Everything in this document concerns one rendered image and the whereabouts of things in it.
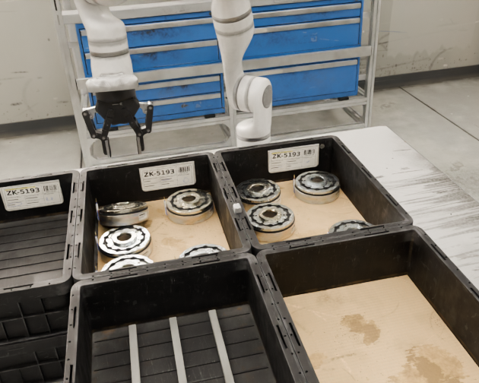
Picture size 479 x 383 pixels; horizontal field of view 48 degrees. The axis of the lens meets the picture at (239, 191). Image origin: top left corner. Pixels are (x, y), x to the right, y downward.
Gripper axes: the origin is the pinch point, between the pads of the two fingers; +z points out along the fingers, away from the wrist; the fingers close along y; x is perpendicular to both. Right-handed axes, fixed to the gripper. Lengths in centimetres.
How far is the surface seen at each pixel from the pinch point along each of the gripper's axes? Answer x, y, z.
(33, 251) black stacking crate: 4.3, 20.9, 19.0
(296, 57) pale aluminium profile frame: -180, -89, 36
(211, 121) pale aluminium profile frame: -182, -40, 69
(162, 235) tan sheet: 5.5, -5.5, 18.4
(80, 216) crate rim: 10.1, 9.4, 8.8
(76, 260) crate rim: 24.2, 9.2, 9.0
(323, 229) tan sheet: 11.9, -38.8, 18.0
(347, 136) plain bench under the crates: -57, -71, 29
